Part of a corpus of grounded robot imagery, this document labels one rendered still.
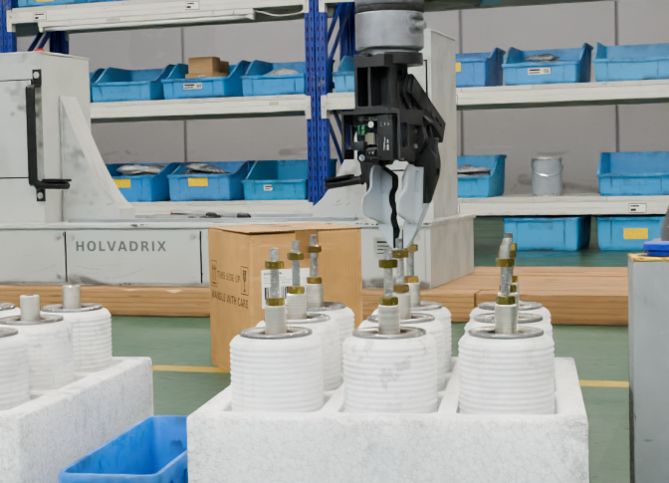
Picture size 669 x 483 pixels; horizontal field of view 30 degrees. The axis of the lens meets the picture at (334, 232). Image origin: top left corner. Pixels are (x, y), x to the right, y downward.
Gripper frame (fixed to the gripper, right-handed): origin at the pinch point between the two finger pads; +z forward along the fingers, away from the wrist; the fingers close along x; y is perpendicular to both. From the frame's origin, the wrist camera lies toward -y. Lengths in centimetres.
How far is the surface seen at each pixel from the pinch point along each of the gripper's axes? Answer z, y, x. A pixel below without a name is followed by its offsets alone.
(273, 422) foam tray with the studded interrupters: 16.9, 22.8, -3.1
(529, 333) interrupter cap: 9.0, 8.2, 17.9
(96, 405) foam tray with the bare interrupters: 19.1, 13.9, -33.0
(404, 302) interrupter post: 7.2, 1.5, 0.9
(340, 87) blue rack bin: -47, -428, -244
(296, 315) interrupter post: 8.6, 5.8, -10.5
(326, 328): 9.9, 6.1, -6.6
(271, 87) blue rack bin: -48, -419, -280
